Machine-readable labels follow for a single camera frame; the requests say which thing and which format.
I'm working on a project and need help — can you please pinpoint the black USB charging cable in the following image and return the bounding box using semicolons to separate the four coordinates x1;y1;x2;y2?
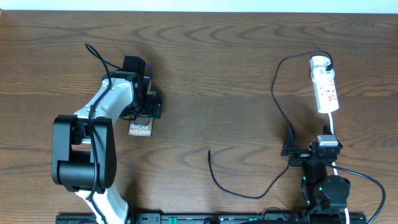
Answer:
207;50;334;200

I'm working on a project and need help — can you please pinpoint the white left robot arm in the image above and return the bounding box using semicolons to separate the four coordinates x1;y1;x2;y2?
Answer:
52;55;162;223

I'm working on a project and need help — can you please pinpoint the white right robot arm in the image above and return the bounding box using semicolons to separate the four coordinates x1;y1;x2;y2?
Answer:
281;126;351;213

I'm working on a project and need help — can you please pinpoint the white power strip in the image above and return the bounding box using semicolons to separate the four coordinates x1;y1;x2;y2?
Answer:
313;78;339;114

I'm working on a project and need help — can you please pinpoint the white USB wall charger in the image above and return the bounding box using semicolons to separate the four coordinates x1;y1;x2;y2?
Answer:
310;55;335;83

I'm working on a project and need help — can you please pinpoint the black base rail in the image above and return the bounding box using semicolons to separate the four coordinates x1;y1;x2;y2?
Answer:
55;212;368;224

